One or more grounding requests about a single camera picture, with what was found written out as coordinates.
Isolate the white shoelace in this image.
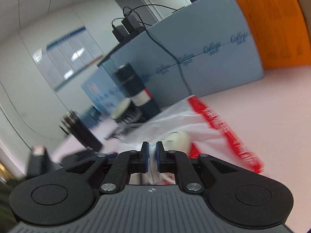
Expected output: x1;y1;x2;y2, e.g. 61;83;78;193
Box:
141;144;160;185

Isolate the white sneaker with stripes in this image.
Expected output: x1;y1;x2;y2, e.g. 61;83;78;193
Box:
161;131;191;154

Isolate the person left forearm sleeve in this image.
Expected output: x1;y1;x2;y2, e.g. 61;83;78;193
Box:
0;179;20;232

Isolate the red white plastic bag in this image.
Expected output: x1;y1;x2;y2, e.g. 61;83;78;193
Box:
117;96;264;185

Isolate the black white ceramic mug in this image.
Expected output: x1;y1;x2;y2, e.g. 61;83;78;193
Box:
110;98;146;128

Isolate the black steel tumbler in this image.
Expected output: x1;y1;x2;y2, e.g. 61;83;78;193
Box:
61;110;103;152

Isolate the small dark blue box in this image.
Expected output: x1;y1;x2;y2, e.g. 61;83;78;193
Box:
79;106;101;129

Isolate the dark blue thermos bottle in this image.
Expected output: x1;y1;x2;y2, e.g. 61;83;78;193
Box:
114;63;161;120

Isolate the light blue cardboard box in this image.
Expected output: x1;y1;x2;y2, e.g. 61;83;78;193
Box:
103;0;264;107

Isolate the black power strip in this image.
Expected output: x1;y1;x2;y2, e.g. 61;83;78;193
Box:
100;0;185;64

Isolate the orange cardboard box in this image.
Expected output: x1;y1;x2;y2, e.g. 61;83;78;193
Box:
236;0;310;70

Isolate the wall notice poster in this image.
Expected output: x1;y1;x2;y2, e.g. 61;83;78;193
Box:
32;26;104;91

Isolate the black power cable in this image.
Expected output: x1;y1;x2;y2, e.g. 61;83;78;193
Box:
111;3;194;96

